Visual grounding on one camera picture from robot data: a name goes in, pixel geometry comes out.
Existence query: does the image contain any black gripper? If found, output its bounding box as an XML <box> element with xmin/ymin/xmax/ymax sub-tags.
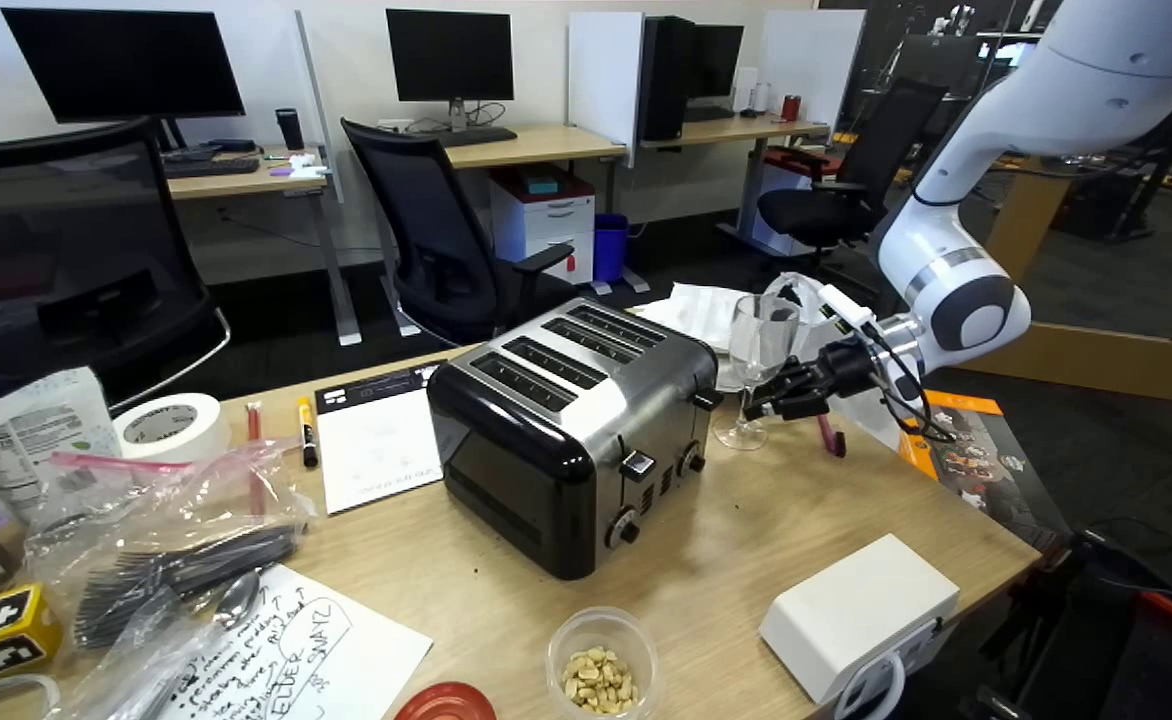
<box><xmin>742</xmin><ymin>341</ymin><xmax>881</xmax><ymax>418</ymax></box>

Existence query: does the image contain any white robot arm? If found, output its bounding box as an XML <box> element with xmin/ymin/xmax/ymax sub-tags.
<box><xmin>749</xmin><ymin>0</ymin><xmax>1172</xmax><ymax>418</ymax></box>

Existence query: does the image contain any small clear plastic bowl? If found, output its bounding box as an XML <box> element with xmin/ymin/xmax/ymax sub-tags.
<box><xmin>543</xmin><ymin>605</ymin><xmax>661</xmax><ymax>720</ymax></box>

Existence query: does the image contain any orange halloween cardboard box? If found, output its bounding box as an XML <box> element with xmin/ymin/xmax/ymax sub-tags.
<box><xmin>898</xmin><ymin>389</ymin><xmax>1070</xmax><ymax>551</ymax></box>

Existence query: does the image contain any white rectangular box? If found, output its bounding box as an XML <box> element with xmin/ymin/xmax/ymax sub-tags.
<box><xmin>760</xmin><ymin>535</ymin><xmax>959</xmax><ymax>708</ymax></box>

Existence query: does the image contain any black silver toaster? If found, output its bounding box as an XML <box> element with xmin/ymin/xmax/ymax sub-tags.
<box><xmin>428</xmin><ymin>301</ymin><xmax>715</xmax><ymax>581</ymax></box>

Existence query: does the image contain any white paper notepad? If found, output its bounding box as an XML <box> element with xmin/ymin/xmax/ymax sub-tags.
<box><xmin>316</xmin><ymin>370</ymin><xmax>438</xmax><ymax>510</ymax></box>

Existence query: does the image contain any handwritten paper sheet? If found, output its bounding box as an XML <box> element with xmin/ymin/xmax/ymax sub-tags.
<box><xmin>161</xmin><ymin>569</ymin><xmax>431</xmax><ymax>720</ymax></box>

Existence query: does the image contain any white tape roll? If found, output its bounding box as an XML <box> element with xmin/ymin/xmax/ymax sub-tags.
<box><xmin>110</xmin><ymin>390</ymin><xmax>229</xmax><ymax>460</ymax></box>

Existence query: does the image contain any clear zip bag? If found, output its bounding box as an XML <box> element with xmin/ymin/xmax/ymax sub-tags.
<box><xmin>24</xmin><ymin>441</ymin><xmax>316</xmax><ymax>720</ymax></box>

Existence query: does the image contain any black mesh office chair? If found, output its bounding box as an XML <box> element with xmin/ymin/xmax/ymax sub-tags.
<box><xmin>0</xmin><ymin>120</ymin><xmax>230</xmax><ymax>408</ymax></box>

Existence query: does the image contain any black computer monitor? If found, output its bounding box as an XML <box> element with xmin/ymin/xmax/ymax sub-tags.
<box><xmin>3</xmin><ymin>7</ymin><xmax>243</xmax><ymax>120</ymax></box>

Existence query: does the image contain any yellow black tag cube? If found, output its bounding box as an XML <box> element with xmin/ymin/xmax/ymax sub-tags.
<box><xmin>0</xmin><ymin>585</ymin><xmax>58</xmax><ymax>676</ymax></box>

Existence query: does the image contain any wooden frame stand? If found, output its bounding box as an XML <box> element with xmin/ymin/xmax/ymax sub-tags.
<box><xmin>970</xmin><ymin>163</ymin><xmax>1172</xmax><ymax>400</ymax></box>

